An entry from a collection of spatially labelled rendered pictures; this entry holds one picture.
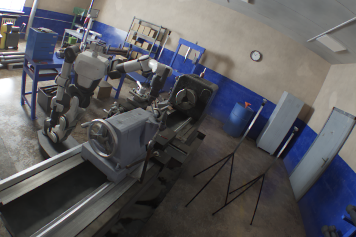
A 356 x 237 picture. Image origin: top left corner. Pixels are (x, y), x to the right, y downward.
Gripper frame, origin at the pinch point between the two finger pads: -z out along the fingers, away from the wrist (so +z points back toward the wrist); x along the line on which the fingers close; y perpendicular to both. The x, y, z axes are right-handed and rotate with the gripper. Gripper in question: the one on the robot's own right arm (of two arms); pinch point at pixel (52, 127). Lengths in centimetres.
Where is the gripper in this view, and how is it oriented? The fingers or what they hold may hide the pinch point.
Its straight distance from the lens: 189.2
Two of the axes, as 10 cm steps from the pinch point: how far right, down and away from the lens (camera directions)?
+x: 2.3, 2.6, -9.4
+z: 4.2, -9.0, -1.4
